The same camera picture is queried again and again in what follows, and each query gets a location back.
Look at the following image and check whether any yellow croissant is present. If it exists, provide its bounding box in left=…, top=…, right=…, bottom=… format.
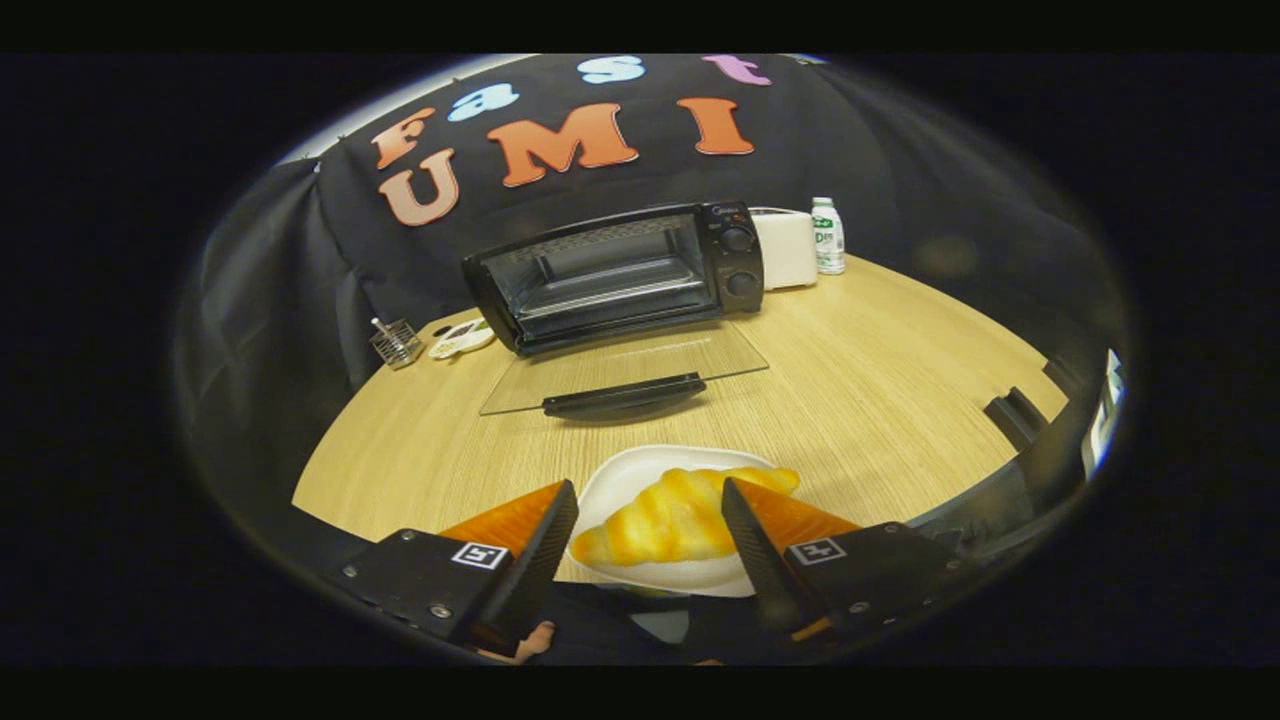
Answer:
left=570, top=466, right=801, bottom=568

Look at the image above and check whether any black chair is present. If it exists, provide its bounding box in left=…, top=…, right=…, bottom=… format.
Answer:
left=983, top=387, right=1051, bottom=451

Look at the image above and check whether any small patterned white dish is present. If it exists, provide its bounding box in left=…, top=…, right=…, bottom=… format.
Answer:
left=428, top=318, right=496, bottom=360

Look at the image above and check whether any black toaster oven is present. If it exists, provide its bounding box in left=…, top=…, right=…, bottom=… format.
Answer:
left=462, top=202, right=771, bottom=421

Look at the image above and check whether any wire mesh basket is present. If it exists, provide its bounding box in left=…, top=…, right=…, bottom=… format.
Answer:
left=370, top=318, right=425, bottom=370

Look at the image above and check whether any white toaster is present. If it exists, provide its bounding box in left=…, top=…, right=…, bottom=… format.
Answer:
left=750, top=207, right=819, bottom=292

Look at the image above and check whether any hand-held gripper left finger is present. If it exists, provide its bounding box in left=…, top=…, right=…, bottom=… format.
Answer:
left=335, top=480, right=581, bottom=656

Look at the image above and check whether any white plate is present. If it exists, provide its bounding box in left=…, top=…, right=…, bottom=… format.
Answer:
left=568, top=445, right=791, bottom=598

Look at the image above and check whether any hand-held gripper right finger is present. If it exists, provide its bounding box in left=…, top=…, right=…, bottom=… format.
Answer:
left=720, top=477, right=966, bottom=641

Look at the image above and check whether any white bottle with green label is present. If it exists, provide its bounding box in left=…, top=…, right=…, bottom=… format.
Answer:
left=811, top=197, right=846, bottom=276

